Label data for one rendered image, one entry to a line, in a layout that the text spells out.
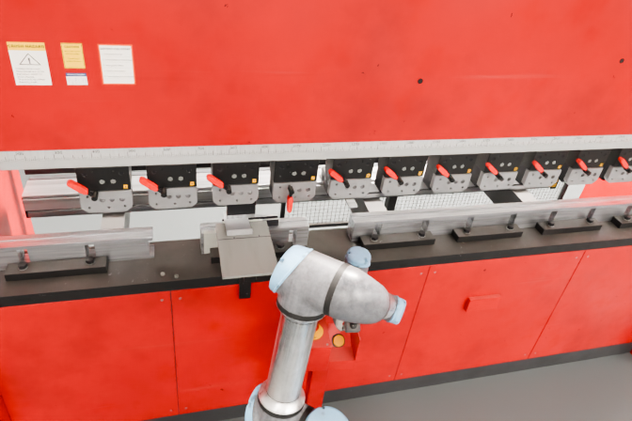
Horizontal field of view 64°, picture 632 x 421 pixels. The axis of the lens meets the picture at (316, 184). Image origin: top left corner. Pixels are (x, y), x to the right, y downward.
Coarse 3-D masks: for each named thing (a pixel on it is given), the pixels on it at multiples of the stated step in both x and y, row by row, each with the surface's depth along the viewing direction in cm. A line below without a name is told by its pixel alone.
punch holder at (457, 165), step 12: (432, 156) 188; (444, 156) 182; (456, 156) 183; (468, 156) 185; (432, 168) 188; (444, 168) 185; (456, 168) 187; (468, 168) 188; (432, 180) 189; (444, 180) 188; (456, 180) 191; (468, 180) 191; (444, 192) 191
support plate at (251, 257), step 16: (224, 224) 178; (256, 224) 180; (224, 240) 171; (240, 240) 172; (256, 240) 172; (224, 256) 164; (240, 256) 165; (256, 256) 166; (272, 256) 167; (224, 272) 158; (240, 272) 159; (256, 272) 160; (272, 272) 161
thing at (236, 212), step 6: (240, 204) 176; (246, 204) 177; (252, 204) 177; (228, 210) 176; (234, 210) 177; (240, 210) 178; (246, 210) 178; (252, 210) 179; (228, 216) 179; (234, 216) 180; (240, 216) 180; (246, 216) 181; (252, 216) 181
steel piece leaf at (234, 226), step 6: (228, 222) 178; (234, 222) 178; (240, 222) 179; (246, 222) 179; (228, 228) 174; (234, 228) 175; (240, 228) 175; (246, 228) 172; (252, 228) 172; (228, 234) 171; (234, 234) 171; (240, 234) 172; (246, 234) 173
